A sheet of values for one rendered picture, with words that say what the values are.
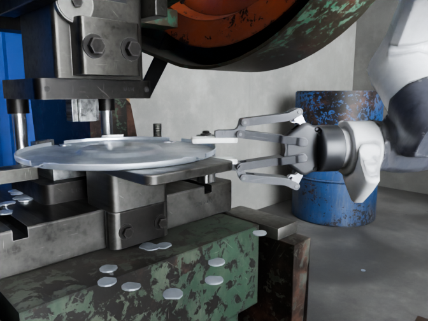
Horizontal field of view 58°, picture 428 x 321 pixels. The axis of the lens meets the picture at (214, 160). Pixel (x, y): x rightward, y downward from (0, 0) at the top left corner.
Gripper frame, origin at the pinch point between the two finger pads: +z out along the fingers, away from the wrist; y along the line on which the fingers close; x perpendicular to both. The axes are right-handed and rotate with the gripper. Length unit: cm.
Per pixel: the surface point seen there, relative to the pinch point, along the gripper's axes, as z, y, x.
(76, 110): 22.1, 5.9, -7.6
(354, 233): -106, -79, -161
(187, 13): 2.0, 28.0, -40.8
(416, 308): -92, -78, -76
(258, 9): -11.5, 25.1, -21.0
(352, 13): -28.7, 23.8, -15.6
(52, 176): 25.0, -3.9, -1.8
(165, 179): 7.2, -0.7, 16.6
